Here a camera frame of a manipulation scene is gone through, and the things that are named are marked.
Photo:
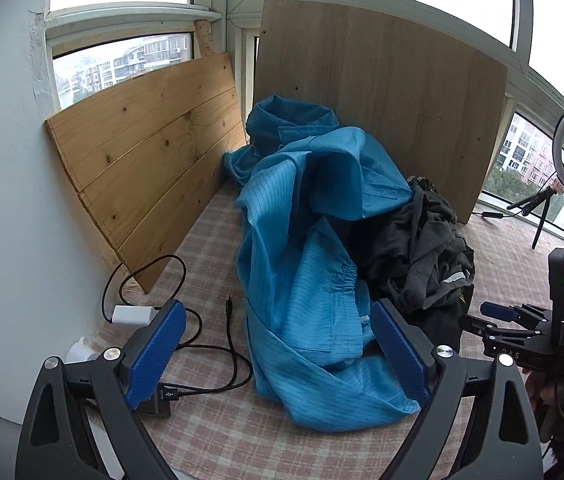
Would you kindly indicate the white power adapter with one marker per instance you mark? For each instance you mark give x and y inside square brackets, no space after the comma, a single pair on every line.
[133,316]

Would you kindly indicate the pink plaid table cloth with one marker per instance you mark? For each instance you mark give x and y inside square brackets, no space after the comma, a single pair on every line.
[241,435]

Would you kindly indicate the grey-brown laminate board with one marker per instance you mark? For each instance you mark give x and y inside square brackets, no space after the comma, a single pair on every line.
[432,101]

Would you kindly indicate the black garment with yellow stripes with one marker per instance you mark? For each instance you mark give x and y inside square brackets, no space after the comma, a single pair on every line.
[441,323]

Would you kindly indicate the blue work coat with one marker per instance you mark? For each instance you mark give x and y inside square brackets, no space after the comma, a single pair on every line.
[303,177]

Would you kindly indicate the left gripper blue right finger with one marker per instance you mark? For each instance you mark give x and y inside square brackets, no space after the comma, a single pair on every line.
[500,439]

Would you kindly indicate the right hand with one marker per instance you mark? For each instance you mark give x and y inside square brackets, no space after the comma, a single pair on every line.
[541,391]

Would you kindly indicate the pine wood plank board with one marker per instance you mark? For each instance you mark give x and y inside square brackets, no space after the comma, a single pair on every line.
[145,156]

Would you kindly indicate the dark grey jacket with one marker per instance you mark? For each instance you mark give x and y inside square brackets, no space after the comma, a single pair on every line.
[415,257]

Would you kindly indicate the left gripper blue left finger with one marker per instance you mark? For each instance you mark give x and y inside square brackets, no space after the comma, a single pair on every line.
[56,441]

